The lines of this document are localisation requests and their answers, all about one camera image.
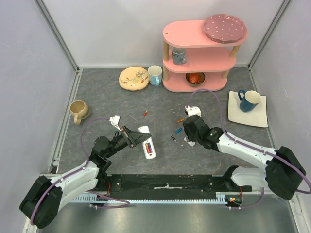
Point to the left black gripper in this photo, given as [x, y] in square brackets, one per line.
[126, 132]

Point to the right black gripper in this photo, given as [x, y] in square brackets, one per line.
[190, 131]

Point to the red yellow battery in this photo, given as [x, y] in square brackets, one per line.
[147, 148]

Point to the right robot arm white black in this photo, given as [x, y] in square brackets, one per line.
[276, 169]

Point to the grey mug on shelf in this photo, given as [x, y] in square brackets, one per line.
[178, 56]

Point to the beige ceramic mug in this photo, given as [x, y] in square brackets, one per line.
[79, 110]

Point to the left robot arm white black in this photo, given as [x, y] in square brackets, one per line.
[47, 196]

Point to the white battery cover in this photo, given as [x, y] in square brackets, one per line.
[191, 143]

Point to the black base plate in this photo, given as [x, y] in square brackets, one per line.
[166, 186]

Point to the pink three-tier shelf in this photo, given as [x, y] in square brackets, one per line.
[203, 55]

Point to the white remote control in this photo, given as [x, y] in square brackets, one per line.
[149, 156]

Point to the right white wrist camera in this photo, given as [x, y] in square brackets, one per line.
[191, 111]

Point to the dark blue mug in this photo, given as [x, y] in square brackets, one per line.
[248, 100]

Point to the white square plate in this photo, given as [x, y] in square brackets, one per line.
[256, 117]

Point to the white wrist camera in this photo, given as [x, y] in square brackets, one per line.
[191, 111]
[115, 121]

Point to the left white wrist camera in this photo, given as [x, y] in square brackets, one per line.
[115, 121]

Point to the patterned dark bowl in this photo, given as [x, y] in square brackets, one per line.
[192, 84]

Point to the light blue mug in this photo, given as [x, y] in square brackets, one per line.
[155, 75]

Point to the yellow floral plate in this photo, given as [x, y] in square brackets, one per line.
[134, 78]

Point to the pink polka dot plate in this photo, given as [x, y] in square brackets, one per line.
[224, 28]

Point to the orange cup in bowl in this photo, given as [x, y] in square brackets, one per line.
[195, 78]

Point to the purple battery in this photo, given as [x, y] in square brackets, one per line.
[149, 148]

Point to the white slotted cable duct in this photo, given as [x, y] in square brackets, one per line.
[218, 199]

